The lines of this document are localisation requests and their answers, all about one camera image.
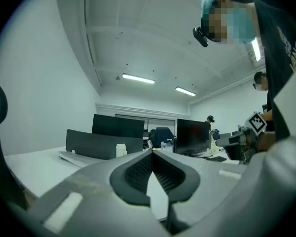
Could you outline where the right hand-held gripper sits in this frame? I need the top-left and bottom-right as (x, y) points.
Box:
(216, 111), (268, 165)

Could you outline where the person's face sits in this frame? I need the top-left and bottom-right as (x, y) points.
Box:
(208, 0), (237, 43)

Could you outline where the black head camera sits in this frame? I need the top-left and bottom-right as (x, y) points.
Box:
(192, 26), (209, 47)

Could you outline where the person's black printed t-shirt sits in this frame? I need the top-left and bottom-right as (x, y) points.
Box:
(238, 0), (296, 143)

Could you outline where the ceiling light tube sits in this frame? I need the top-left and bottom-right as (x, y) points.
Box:
(175, 86), (197, 97)
(122, 73), (155, 84)
(251, 38), (261, 62)

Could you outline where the teal face mask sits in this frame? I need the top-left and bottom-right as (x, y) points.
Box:
(226, 7), (259, 44)

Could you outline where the person's right forearm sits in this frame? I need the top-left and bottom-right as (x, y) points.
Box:
(258, 131), (277, 153)

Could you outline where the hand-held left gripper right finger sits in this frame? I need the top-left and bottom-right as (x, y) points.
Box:
(152, 149), (248, 237)

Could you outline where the black monitor with stand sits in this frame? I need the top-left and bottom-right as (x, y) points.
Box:
(176, 118), (211, 157)

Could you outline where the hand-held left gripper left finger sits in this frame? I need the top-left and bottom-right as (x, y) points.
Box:
(27, 149), (172, 237)

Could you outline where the chair with dark jacket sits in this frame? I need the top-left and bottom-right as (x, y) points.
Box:
(149, 126), (175, 149)

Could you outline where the silver laptop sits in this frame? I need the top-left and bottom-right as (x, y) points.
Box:
(58, 151), (104, 168)

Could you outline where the dark grey monitor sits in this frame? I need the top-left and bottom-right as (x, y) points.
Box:
(65, 129), (144, 160)

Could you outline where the clear plastic water bottle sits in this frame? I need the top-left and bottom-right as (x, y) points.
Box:
(161, 139), (174, 153)

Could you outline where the large black monitor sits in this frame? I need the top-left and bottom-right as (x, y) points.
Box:
(92, 114), (145, 139)

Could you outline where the black office chair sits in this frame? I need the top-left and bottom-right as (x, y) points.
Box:
(0, 77), (29, 211)

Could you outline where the white lidded cup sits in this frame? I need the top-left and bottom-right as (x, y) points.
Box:
(115, 143), (128, 158)

